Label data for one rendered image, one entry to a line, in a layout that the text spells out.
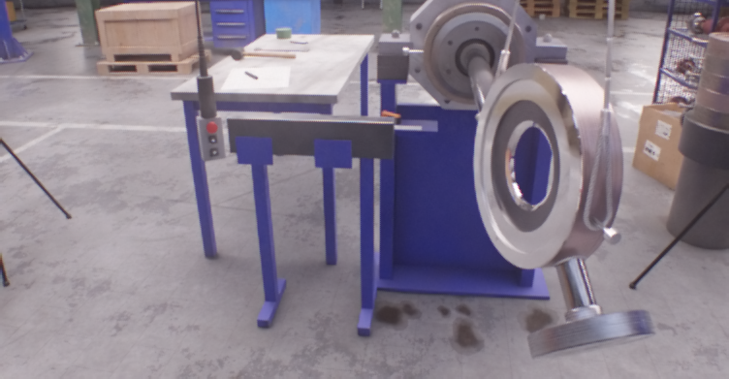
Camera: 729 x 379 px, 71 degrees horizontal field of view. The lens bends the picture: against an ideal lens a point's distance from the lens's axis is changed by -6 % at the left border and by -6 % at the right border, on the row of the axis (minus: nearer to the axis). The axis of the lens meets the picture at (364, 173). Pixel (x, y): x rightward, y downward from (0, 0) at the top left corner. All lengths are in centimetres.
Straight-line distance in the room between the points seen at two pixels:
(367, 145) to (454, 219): 73
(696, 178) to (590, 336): 237
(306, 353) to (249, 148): 82
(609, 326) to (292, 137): 143
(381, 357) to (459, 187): 82
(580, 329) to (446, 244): 178
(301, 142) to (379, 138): 29
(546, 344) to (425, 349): 137
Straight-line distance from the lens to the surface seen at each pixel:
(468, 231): 258
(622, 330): 88
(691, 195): 322
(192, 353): 231
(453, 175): 245
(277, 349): 225
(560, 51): 220
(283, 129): 202
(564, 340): 88
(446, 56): 200
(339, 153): 200
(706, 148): 308
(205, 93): 153
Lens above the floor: 148
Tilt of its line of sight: 24 degrees down
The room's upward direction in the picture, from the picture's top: straight up
